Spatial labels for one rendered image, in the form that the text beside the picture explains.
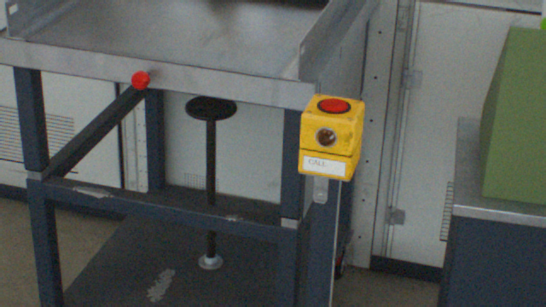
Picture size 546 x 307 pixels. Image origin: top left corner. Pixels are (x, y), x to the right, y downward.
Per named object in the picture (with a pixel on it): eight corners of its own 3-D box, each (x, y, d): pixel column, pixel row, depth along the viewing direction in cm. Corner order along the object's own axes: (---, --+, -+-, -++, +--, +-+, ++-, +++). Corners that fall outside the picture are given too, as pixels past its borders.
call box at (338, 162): (349, 183, 128) (355, 121, 123) (297, 174, 130) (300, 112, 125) (360, 159, 135) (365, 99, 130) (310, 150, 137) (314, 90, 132)
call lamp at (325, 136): (334, 153, 125) (336, 132, 123) (311, 149, 126) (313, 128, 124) (337, 148, 126) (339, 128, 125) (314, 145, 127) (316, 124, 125)
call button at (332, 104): (344, 120, 126) (345, 111, 125) (316, 116, 127) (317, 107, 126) (349, 109, 130) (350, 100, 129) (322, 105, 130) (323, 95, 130)
